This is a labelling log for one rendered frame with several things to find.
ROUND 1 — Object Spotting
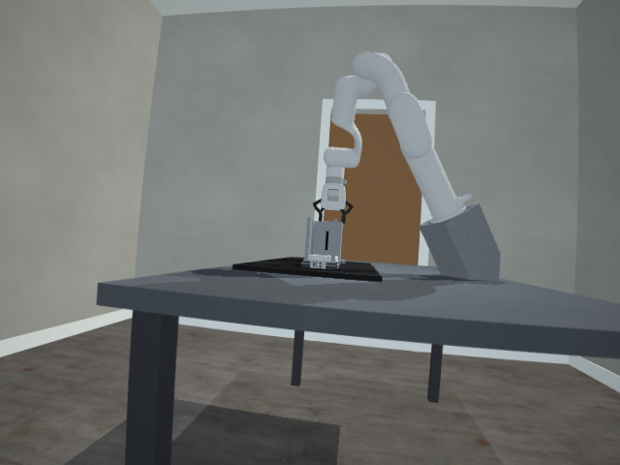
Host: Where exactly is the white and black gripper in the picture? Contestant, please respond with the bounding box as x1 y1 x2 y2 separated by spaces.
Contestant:
313 183 354 225

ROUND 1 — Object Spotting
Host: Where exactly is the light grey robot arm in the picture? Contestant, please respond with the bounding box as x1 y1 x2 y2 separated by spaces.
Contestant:
324 52 472 224

